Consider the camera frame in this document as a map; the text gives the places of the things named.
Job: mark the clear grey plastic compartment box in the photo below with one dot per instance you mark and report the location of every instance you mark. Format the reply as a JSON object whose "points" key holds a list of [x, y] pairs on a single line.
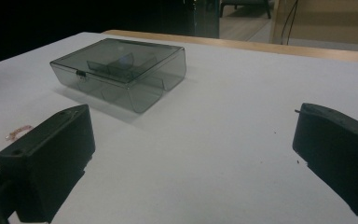
{"points": [[118, 56]]}

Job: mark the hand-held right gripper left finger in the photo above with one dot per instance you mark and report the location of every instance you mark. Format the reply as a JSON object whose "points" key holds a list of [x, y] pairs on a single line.
{"points": [[49, 161]]}

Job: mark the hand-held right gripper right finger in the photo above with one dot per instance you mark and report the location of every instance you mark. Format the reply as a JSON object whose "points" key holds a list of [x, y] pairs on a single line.
{"points": [[338, 155]]}

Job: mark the dark bench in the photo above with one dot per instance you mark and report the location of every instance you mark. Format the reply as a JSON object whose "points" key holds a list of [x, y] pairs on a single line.
{"points": [[267, 9]]}

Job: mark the black cabinet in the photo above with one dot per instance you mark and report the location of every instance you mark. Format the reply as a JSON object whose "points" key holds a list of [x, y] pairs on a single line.
{"points": [[206, 18]]}

